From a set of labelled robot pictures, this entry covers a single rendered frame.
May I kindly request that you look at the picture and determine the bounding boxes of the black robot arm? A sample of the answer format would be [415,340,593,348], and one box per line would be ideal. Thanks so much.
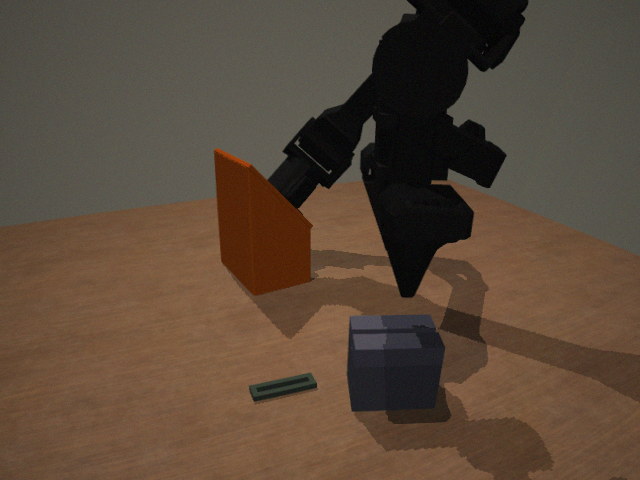
[267,0,529,215]

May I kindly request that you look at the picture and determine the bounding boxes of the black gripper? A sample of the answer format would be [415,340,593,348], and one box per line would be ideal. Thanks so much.
[360,97,474,297]

